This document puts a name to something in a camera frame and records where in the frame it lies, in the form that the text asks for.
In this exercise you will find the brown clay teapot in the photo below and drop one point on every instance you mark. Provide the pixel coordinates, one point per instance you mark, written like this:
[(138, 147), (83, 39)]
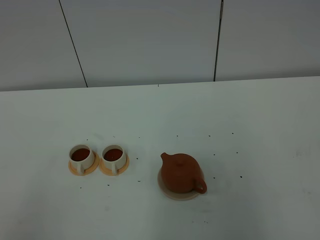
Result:
[(182, 174)]

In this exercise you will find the beige round teapot coaster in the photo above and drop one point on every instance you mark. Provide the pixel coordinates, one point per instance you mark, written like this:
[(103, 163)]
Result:
[(172, 195)]

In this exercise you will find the right white teacup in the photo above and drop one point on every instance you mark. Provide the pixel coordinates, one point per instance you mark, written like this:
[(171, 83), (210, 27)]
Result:
[(114, 157)]

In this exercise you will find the white teacup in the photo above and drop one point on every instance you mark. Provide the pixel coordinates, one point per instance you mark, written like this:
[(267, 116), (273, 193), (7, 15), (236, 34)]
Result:
[(81, 158), (114, 157)]

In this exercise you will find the right orange coaster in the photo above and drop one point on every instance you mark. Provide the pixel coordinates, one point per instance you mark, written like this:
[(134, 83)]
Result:
[(108, 171)]

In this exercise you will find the orange coaster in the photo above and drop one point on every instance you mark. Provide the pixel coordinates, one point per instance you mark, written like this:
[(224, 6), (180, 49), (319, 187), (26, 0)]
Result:
[(88, 170), (108, 171)]

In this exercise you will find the left white teacup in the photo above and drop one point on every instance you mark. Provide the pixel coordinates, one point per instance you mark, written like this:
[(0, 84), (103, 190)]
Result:
[(81, 158)]

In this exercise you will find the left orange coaster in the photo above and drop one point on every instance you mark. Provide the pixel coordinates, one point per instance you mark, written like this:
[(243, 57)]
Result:
[(88, 170)]

